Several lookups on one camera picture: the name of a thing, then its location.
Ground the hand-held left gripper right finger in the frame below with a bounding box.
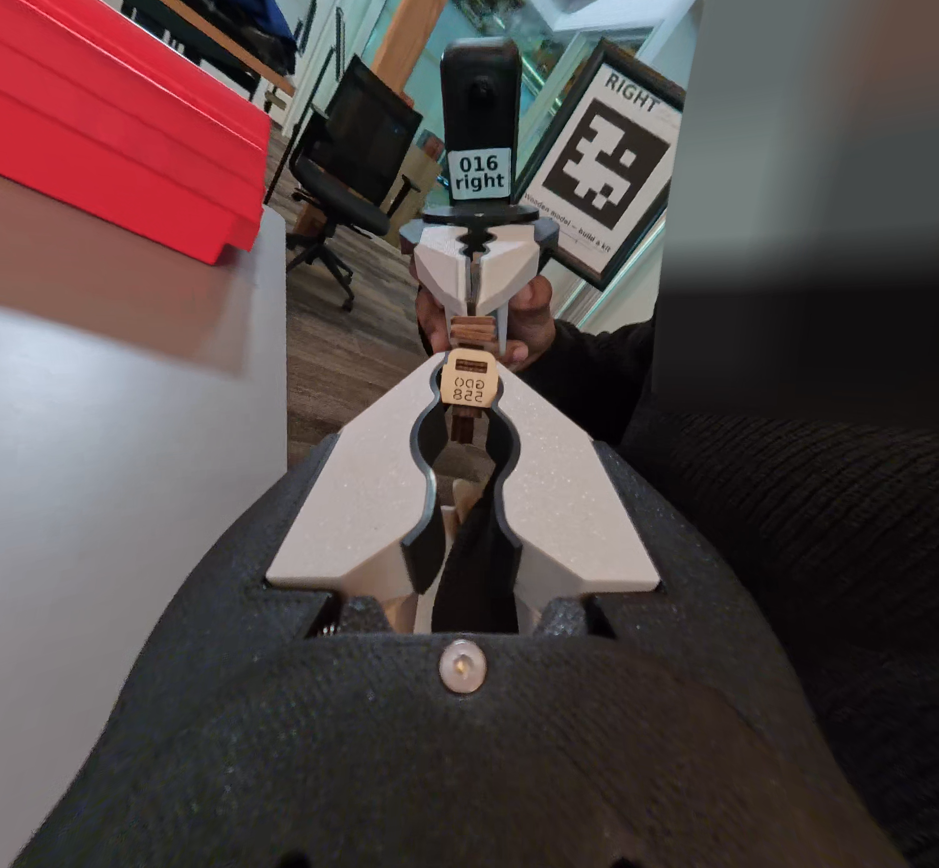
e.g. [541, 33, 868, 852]
[486, 371, 661, 633]

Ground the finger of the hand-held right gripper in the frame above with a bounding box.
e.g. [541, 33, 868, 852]
[414, 224, 472, 317]
[474, 222, 541, 357]

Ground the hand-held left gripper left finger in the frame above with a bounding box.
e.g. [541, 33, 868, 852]
[266, 356, 448, 633]

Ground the laser-cut wooden model part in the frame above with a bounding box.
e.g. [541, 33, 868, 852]
[439, 348, 504, 447]
[449, 316, 501, 351]

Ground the person's right forearm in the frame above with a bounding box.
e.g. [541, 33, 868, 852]
[517, 318, 657, 443]

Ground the person's right hand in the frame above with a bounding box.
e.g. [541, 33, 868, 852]
[414, 274, 556, 375]

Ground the cardboard box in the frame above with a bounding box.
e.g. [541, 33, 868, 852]
[396, 137, 446, 217]

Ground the wooden beam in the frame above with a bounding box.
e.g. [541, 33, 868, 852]
[370, 0, 481, 94]

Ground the black office chair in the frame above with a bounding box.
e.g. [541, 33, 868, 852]
[286, 53, 424, 313]

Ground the framed marker poster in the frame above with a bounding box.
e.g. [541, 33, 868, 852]
[514, 39, 687, 293]

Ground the person's black sweater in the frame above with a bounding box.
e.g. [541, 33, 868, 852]
[624, 406, 939, 868]

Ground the wooden workbench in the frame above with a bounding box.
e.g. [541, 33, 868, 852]
[66, 0, 296, 100]

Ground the red plastic bin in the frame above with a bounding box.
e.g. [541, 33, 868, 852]
[0, 0, 272, 267]

